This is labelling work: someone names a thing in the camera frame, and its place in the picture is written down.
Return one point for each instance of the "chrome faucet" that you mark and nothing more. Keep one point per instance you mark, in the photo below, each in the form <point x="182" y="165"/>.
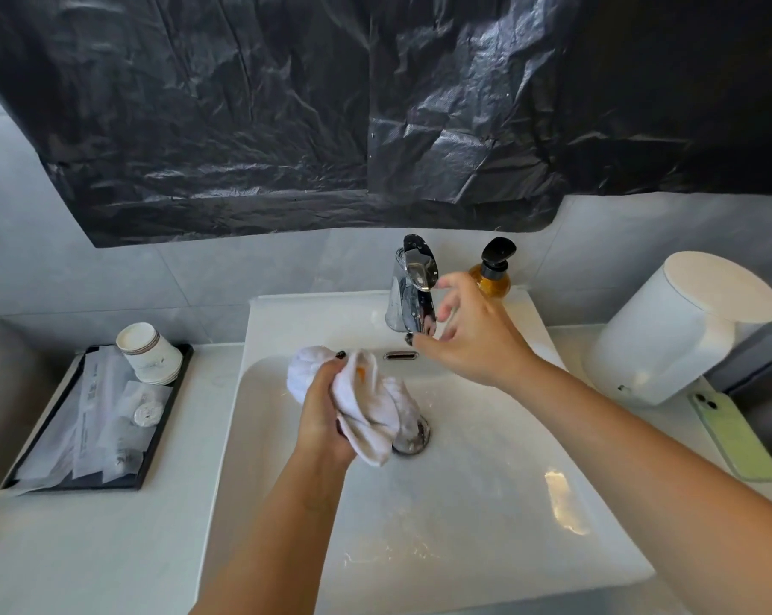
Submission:
<point x="406" y="294"/>

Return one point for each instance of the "person's right thumb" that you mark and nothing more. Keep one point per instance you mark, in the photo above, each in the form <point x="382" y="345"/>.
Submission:
<point x="427" y="347"/>

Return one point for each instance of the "amber soap pump bottle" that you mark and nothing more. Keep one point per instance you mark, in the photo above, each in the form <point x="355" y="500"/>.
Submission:
<point x="491" y="281"/>

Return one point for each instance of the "black rectangular tray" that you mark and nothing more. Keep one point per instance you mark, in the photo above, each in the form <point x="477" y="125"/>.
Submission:
<point x="158" y="416"/>

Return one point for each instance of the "packet with round white disc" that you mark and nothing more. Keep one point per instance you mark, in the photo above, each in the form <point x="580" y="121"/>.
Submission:
<point x="145" y="413"/>

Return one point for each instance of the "person's left hand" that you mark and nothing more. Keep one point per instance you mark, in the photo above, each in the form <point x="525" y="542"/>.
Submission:
<point x="318" y="422"/>

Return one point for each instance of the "person's right hand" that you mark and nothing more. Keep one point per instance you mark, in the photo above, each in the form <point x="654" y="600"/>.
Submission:
<point x="482" y="339"/>

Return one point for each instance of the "stack of white paper cups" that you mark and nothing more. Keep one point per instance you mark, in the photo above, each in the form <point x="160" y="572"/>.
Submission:
<point x="152" y="358"/>

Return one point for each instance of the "person's left thumb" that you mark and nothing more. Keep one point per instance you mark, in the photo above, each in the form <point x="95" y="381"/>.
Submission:
<point x="331" y="371"/>

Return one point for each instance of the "white round lidded container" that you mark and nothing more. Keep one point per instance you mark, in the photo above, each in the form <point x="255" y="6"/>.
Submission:
<point x="661" y="339"/>

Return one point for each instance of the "small clear toiletry packet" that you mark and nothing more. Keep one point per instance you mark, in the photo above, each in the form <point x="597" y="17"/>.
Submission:
<point x="120" y="461"/>

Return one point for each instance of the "white ceramic sink basin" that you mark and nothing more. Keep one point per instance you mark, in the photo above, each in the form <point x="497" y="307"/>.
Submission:
<point x="488" y="480"/>

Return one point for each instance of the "chrome sink drain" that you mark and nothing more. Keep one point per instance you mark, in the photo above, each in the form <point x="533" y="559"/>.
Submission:
<point x="416" y="440"/>

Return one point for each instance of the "black plastic sheet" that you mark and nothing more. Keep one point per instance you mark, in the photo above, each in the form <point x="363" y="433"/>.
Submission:
<point x="296" y="108"/>

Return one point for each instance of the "long clear plastic packet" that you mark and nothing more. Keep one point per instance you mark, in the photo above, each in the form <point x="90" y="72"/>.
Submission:
<point x="72" y="422"/>

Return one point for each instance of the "light green smartphone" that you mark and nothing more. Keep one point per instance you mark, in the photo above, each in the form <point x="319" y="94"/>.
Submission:
<point x="735" y="435"/>

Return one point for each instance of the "white cloth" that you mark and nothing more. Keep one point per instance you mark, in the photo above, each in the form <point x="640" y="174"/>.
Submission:
<point x="373" y="403"/>

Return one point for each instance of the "person's right forearm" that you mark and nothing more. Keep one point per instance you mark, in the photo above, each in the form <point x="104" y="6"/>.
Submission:
<point x="648" y="473"/>

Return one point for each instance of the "person's left forearm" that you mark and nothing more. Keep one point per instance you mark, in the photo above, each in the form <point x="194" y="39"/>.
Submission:
<point x="277" y="537"/>

